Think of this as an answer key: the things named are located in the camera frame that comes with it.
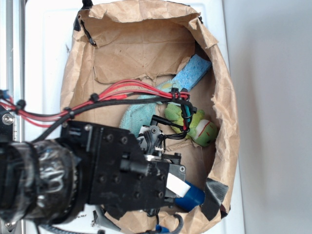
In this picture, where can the grey gripper finger with white pad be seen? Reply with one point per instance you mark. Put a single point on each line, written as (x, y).
(176, 187)

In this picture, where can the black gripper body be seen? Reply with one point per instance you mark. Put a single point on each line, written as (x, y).
(117, 171)

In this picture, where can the blue plastic bottle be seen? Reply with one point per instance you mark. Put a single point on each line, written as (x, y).
(194, 197)

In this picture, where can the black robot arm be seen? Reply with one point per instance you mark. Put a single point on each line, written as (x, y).
(51, 181)

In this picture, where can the green plush toy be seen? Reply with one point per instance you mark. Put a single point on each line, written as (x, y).
(202, 131)

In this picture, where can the teal terry cloth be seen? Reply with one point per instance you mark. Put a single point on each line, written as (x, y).
(141, 114)

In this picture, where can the blue sponge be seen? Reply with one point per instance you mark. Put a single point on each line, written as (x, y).
(192, 73)

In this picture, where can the brown paper bag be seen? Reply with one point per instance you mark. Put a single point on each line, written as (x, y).
(151, 40)

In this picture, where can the black mounting bracket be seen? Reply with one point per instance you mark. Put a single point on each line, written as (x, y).
(6, 118)

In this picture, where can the aluminium frame rail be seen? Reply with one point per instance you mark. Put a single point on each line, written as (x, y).
(12, 39)

